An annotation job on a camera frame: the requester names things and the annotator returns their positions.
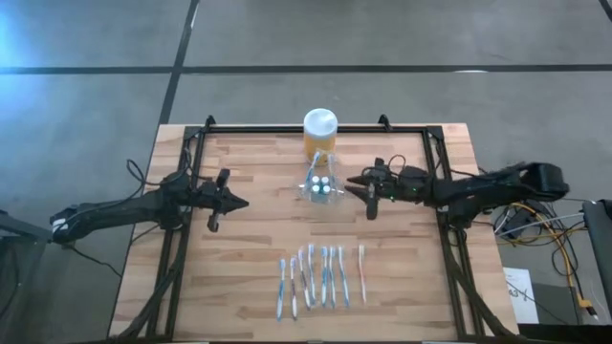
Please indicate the white paper sheet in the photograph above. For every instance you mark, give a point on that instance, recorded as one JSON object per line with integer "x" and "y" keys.
{"x": 518, "y": 296}

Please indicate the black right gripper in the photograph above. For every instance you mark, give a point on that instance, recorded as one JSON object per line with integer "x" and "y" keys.
{"x": 406, "y": 188}

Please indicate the clear acrylic holder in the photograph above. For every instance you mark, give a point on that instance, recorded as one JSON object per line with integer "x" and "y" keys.
{"x": 334, "y": 196}

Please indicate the dark metal stand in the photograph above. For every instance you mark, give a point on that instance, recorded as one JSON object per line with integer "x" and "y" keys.
{"x": 19, "y": 229}

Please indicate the yellow-label wipes canister white lid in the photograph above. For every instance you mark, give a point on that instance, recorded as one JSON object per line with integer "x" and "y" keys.
{"x": 320, "y": 129}

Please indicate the black metal table frame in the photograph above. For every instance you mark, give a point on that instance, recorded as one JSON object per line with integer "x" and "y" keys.
{"x": 248, "y": 129}

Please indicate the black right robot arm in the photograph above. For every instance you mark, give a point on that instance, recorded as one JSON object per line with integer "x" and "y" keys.
{"x": 502, "y": 186}

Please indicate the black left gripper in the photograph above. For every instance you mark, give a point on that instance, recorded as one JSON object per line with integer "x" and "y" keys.
{"x": 208, "y": 196}

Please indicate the black power adapter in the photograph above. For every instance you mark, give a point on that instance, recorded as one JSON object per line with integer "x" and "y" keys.
{"x": 516, "y": 221}

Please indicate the black case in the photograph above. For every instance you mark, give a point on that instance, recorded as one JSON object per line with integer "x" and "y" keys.
{"x": 600, "y": 239}

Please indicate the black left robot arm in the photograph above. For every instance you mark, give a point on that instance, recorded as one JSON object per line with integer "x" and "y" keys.
{"x": 119, "y": 210}

